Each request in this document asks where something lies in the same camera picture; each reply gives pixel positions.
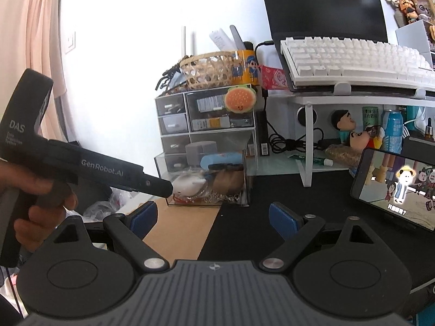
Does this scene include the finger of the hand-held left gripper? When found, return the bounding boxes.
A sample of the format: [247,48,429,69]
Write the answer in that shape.
[114,171,173,198]

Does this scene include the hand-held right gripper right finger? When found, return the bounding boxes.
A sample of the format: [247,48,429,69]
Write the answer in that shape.
[259,202,384,273]

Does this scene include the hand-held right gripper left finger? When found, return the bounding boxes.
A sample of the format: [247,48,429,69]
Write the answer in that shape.
[51,200,170,273]

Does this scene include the white plush pouch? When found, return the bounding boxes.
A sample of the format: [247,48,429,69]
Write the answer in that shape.
[171,175,208,198]

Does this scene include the deep clear drawer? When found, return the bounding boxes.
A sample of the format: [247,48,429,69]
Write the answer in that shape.
[154,149,252,208]

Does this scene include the blue sunscreen bottle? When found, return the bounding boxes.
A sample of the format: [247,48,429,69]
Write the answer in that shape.
[200,153,243,170]

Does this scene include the small clear drawer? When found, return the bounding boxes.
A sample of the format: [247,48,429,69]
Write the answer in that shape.
[162,153,189,171]
[160,134,191,153]
[156,94,187,116]
[159,114,188,134]

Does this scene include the white drawer organizer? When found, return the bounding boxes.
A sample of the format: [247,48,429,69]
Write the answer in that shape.
[154,87,259,177]

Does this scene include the large clear drawer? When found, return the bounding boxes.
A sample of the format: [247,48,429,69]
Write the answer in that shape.
[190,112,255,132]
[186,90,255,113]

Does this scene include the person's left hand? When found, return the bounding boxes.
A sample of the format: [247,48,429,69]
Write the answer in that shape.
[0,159,79,253]

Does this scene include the clear plastic bag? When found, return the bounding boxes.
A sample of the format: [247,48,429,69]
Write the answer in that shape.
[83,187,137,220]

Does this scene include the black desk mat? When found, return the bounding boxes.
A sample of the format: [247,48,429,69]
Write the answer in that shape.
[197,171,435,294]

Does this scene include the grey round case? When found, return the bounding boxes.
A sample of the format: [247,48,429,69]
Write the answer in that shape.
[185,142,218,168]

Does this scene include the pale green glass plate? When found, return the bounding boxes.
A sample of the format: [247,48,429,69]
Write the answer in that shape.
[246,156,340,178]

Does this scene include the green white tube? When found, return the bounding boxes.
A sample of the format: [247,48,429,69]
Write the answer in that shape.
[289,154,334,167]

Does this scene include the brown pouch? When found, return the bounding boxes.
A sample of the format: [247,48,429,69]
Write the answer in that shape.
[210,170,244,194]

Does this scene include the black power strip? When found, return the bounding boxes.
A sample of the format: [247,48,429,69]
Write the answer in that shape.
[256,110,271,157]

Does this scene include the brown snack bar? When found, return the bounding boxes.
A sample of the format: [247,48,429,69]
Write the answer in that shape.
[326,143,363,168]

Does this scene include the pile of hair clips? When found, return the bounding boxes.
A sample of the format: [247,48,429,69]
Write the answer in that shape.
[156,64,187,93]

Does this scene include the cartoon boy figure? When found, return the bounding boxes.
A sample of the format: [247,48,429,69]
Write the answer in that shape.
[346,130,375,154]
[331,109,356,131]

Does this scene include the black smartphone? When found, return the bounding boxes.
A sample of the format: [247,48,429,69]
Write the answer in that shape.
[350,148,435,232]

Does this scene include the burger plush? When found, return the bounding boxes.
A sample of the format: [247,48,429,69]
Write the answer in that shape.
[224,85,257,112]

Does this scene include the bamboo basket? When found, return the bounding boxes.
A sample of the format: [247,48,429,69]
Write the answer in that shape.
[179,52,235,91]

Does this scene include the white desk riser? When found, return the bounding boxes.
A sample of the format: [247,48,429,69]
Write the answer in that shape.
[267,83,435,188]

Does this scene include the white green drink can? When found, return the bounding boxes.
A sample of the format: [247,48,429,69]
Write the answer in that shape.
[362,106,381,130]

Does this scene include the pink curtain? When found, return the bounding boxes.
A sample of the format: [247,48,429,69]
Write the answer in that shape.
[0,0,69,106]

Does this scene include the blue drink can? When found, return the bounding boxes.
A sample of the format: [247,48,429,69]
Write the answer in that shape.
[381,109,405,153]

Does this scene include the red patterned pouch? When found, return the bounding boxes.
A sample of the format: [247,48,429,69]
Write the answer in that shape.
[259,64,288,91]

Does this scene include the yellow cartoon pen holder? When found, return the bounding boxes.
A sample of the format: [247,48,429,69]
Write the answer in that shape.
[231,49,260,85]

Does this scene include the white stick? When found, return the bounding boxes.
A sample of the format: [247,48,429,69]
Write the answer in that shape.
[182,25,198,57]

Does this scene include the teal bottle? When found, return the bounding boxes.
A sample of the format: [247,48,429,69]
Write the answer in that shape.
[406,105,422,131]

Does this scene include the grey nail file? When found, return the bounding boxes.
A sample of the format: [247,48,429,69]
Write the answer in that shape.
[229,25,247,51]

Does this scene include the white keyboard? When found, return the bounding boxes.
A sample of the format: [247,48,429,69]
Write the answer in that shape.
[280,37,435,89]

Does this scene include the black laptop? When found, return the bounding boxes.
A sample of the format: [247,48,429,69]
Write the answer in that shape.
[257,0,435,93]

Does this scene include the white box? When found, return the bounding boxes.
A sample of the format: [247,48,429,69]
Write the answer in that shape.
[395,18,435,54]

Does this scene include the orange cartoon figurine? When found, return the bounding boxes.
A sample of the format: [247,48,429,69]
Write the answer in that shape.
[384,0,419,24]

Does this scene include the silver chain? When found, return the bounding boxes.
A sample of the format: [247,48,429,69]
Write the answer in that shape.
[203,192,245,206]

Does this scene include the black cable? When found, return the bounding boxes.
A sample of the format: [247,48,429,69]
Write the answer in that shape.
[268,128,340,152]

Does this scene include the wooden photo frame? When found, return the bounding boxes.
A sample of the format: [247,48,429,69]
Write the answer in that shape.
[411,0,434,21]

